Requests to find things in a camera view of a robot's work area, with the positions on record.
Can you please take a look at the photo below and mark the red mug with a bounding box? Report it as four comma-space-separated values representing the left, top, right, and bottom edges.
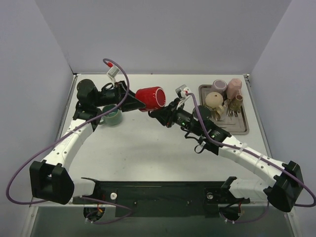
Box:
135, 86, 166, 112

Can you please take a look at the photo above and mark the green speckled mug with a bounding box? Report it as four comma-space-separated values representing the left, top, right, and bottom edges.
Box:
99, 104, 122, 126

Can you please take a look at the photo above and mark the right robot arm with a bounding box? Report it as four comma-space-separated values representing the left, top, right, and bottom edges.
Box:
148, 98, 304, 212

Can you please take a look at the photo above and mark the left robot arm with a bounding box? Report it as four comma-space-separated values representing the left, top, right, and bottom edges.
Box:
29, 79, 146, 204

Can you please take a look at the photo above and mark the beige round mug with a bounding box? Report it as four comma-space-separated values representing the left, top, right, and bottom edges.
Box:
205, 92, 224, 114

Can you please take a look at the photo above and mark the purple mug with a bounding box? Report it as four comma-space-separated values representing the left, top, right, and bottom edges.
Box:
211, 79, 227, 93

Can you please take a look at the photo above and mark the pink faceted mug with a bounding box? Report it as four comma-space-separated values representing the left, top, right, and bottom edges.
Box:
226, 78, 242, 100

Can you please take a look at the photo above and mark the gold cup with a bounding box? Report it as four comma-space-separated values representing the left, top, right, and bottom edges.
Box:
229, 94, 243, 112

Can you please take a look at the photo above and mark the metal tray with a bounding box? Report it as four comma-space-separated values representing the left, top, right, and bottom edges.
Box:
208, 92, 249, 135

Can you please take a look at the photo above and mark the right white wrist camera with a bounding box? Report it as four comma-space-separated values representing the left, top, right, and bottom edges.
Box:
175, 84, 191, 99

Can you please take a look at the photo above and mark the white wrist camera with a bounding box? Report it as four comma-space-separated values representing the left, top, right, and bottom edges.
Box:
175, 84, 191, 99
107, 65, 120, 85

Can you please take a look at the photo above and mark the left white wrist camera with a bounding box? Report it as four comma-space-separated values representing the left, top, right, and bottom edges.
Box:
107, 65, 120, 85

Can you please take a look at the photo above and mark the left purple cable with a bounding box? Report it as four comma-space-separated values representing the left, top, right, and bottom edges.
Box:
6, 58, 135, 225

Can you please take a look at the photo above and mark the purple cable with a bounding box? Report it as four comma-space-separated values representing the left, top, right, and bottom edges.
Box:
187, 91, 316, 224
6, 58, 135, 225

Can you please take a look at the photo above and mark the aluminium rail frame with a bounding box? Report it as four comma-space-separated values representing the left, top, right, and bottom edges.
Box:
29, 73, 296, 208

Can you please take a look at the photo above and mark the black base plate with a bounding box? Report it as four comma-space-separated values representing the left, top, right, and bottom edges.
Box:
73, 178, 250, 218

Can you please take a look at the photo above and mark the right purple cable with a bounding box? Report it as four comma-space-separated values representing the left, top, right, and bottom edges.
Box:
187, 91, 316, 224

